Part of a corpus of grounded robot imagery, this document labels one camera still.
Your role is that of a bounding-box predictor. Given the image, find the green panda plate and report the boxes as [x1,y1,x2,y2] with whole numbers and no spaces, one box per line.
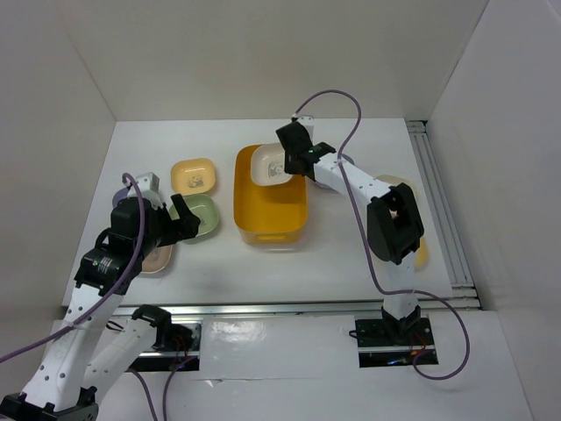
[182,194,220,243]

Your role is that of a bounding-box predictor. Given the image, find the white panda plate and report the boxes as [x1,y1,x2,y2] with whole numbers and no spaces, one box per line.
[250,143,293,187]

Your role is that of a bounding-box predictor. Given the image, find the purple panda plate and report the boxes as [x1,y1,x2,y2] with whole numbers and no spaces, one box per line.
[314,153,354,191]

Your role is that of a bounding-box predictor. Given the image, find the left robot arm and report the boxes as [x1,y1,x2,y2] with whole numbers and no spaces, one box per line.
[1,194,200,420]

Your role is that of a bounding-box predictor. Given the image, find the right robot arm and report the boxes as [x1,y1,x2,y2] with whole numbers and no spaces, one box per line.
[276,120,424,344]

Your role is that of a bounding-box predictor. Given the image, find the yellow plastic bin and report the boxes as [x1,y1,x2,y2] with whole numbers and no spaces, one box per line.
[233,145,308,246]

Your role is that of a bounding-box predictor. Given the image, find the pink panda plate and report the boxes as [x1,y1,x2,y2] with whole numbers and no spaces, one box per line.
[141,245,174,275]

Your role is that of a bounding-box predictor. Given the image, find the yellow panda plate left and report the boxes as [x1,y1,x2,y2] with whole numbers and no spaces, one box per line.
[170,158,217,196]

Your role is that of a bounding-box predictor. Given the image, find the yellow panda plate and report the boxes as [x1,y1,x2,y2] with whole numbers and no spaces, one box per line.
[170,158,217,196]
[415,238,429,272]

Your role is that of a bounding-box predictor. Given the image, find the purple plate left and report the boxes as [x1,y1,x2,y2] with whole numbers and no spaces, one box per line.
[111,186,161,210]

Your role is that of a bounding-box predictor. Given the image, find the cream plate far right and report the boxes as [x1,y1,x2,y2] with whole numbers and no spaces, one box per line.
[377,175,416,193]

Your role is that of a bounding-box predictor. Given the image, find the yellow panda plate right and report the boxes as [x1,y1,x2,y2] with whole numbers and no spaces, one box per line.
[415,238,429,272]

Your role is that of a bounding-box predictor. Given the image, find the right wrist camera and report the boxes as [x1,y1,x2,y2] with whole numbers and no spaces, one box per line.
[291,114,315,139]

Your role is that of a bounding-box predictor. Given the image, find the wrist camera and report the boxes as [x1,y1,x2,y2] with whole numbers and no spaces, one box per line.
[291,114,315,139]
[135,172,162,210]

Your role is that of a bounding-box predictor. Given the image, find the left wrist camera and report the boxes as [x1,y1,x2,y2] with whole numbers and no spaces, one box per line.
[135,172,162,210]

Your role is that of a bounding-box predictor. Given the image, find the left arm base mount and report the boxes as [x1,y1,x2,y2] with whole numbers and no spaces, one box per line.
[131,322,202,373]

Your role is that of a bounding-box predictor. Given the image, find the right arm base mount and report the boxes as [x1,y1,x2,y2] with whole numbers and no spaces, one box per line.
[348,318,438,368]

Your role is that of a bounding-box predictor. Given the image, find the aluminium rail right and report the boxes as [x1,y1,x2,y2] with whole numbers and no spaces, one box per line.
[406,120,482,310]

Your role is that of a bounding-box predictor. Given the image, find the aluminium rail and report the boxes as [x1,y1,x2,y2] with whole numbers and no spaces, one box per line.
[112,296,482,318]
[406,120,482,310]

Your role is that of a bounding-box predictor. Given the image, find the aluminium rail front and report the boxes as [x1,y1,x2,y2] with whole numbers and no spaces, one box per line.
[112,296,482,318]

